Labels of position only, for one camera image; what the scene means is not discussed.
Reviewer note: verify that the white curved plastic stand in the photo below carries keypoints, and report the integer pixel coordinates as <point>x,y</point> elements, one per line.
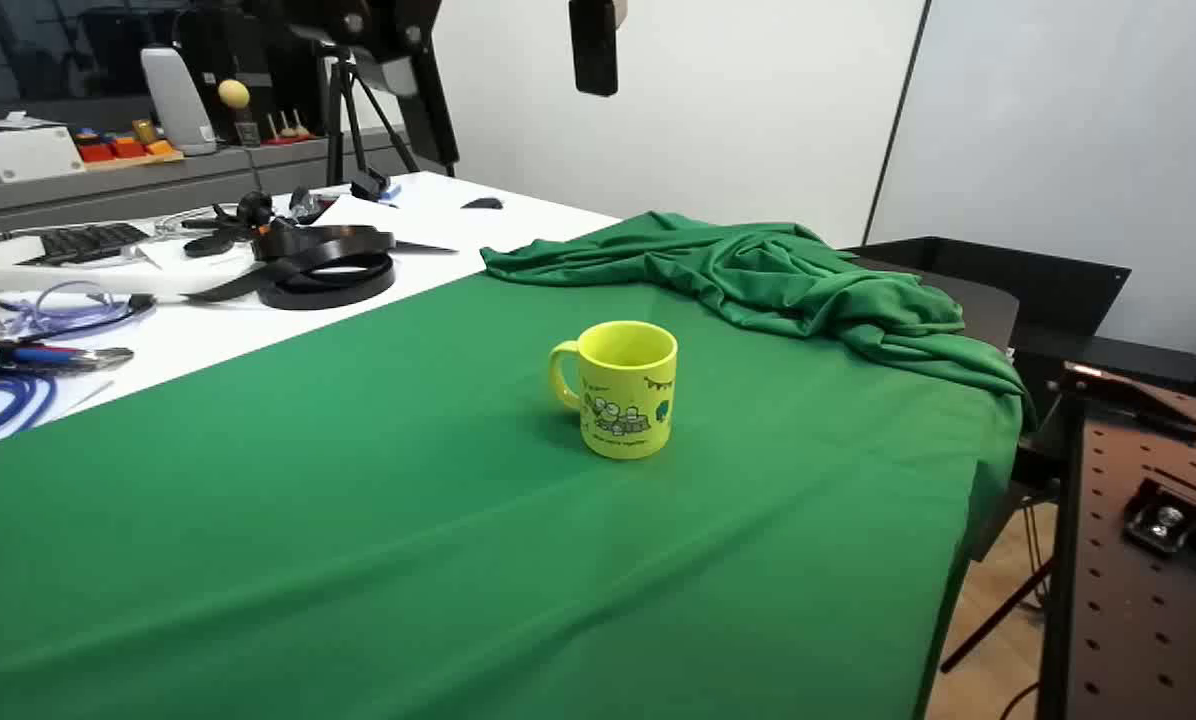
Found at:
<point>178,103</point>

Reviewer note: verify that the brown perforated breadboard table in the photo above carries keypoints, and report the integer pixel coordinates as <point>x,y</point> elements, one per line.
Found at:
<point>1130,627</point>

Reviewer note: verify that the orange tray with small parts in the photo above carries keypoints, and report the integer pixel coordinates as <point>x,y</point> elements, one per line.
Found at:
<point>122,150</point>

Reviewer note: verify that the black keyboard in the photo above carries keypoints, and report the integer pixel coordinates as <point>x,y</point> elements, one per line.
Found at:
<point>89,242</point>

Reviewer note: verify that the black metal mount clamp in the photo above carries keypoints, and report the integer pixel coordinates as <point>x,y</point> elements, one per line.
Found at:
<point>1163,523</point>

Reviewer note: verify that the black headphones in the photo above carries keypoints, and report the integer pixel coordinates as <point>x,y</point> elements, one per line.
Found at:
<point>318,265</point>

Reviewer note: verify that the grey desk shelf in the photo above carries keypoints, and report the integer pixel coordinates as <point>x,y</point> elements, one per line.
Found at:
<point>157,183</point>

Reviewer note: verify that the black camera tripod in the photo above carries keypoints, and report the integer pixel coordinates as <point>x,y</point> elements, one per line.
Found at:
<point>344,107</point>

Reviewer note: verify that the yellow ball on stick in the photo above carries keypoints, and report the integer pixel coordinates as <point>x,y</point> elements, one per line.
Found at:
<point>234,92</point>

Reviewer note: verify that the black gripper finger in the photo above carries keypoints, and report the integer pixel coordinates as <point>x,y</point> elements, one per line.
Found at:
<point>583,46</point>
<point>606,53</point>

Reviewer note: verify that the green cloth table cover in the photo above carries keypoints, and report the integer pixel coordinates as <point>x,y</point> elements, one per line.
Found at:
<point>358,532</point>

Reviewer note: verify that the black computer mouse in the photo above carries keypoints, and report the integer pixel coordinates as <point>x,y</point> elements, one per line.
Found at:
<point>483,203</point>

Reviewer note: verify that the yellow ceramic mug with print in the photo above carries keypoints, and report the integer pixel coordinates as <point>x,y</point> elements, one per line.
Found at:
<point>631,400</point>

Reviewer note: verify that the black office chair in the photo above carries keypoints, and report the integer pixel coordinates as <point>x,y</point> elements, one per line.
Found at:
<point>1023,287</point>

